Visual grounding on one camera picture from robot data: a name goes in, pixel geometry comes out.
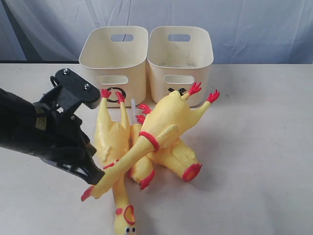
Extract cream bin marked X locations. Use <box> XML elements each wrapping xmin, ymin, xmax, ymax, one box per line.
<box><xmin>147</xmin><ymin>26</ymin><xmax>214</xmax><ymax>107</ymax></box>

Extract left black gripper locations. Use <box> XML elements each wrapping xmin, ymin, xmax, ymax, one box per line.
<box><xmin>38</xmin><ymin>68</ymin><xmax>105</xmax><ymax>185</ymax></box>

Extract cream bin marked O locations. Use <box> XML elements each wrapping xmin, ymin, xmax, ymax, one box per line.
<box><xmin>78</xmin><ymin>26</ymin><xmax>149</xmax><ymax>107</ymax></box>

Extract headless yellow chicken body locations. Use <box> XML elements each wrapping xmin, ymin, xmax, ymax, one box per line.
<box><xmin>135</xmin><ymin>103</ymin><xmax>203</xmax><ymax>183</ymax></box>

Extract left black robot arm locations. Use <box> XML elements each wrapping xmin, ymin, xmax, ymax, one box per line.
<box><xmin>0</xmin><ymin>68</ymin><xmax>105</xmax><ymax>185</ymax></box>

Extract whole yellow rubber chicken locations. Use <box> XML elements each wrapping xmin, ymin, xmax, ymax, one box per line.
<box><xmin>81</xmin><ymin>83</ymin><xmax>220</xmax><ymax>201</ymax></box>
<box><xmin>95</xmin><ymin>89</ymin><xmax>136</xmax><ymax>235</ymax></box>

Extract whole yellow rubber chicken top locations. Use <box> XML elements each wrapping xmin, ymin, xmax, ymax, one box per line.
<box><xmin>81</xmin><ymin>83</ymin><xmax>220</xmax><ymax>201</ymax></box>

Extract broken chicken head with tube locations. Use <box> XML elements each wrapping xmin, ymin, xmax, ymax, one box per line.
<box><xmin>129</xmin><ymin>99</ymin><xmax>155</xmax><ymax>189</ymax></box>

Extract white backdrop curtain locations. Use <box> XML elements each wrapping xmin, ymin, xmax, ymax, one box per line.
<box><xmin>0</xmin><ymin>0</ymin><xmax>313</xmax><ymax>64</ymax></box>

